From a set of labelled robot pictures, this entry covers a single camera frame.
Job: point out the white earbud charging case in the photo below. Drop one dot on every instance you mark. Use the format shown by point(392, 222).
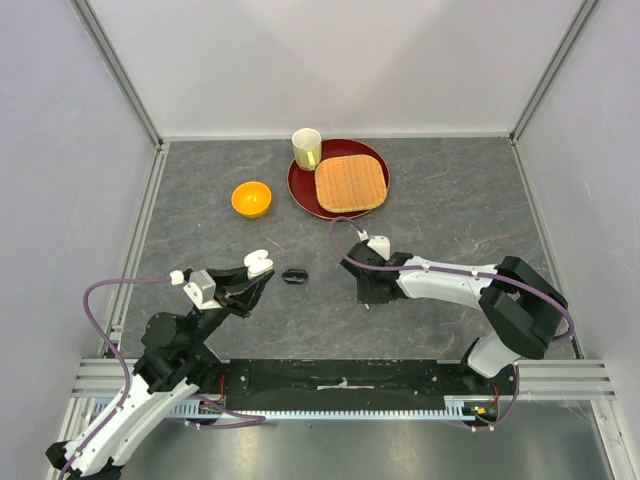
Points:
point(257, 263)

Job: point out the aluminium frame rail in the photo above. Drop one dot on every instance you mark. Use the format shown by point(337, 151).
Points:
point(106, 50)
point(572, 34)

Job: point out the aluminium frame rail left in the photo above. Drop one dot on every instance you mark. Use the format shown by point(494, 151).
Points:
point(106, 50)

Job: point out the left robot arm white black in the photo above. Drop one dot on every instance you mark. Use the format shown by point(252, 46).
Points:
point(175, 364)

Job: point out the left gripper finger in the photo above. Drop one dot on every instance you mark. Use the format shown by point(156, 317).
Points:
point(232, 276)
point(250, 293)

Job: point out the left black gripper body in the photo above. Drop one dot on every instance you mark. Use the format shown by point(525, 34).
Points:
point(225, 295)

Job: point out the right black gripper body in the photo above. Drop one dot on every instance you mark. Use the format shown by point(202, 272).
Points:
point(367, 295)

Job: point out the woven bamboo square tray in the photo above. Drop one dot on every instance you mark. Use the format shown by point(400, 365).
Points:
point(350, 183)

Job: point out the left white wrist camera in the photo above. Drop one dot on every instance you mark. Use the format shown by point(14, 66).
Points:
point(201, 289)

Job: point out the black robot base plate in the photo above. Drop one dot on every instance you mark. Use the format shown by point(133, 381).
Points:
point(347, 385)

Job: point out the slotted cable duct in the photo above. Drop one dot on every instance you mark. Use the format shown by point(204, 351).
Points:
point(453, 410)

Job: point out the cream ceramic mug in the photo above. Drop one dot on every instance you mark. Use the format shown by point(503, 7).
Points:
point(307, 147)

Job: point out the orange bowl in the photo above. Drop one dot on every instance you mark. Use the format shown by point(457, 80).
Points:
point(251, 199)

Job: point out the aluminium frame rail right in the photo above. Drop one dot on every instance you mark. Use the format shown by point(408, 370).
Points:
point(572, 34)

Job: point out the black earbud charging case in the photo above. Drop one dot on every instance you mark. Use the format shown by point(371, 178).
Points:
point(295, 276)

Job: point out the dark red round tray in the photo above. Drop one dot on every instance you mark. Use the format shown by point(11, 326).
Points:
point(301, 183)

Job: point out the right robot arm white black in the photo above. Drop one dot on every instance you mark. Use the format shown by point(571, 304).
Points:
point(523, 309)

